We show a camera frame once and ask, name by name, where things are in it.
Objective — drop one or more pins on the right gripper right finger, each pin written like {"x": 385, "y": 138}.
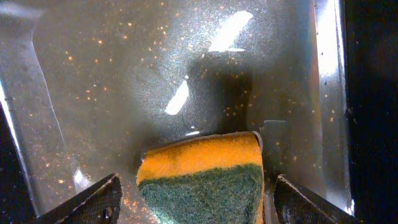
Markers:
{"x": 297, "y": 204}

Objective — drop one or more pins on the green yellow sponge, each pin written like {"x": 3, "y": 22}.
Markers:
{"x": 213, "y": 179}

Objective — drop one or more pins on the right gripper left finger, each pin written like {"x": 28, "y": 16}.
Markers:
{"x": 99, "y": 203}

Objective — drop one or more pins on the black rectangular tray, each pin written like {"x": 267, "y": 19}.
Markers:
{"x": 88, "y": 87}

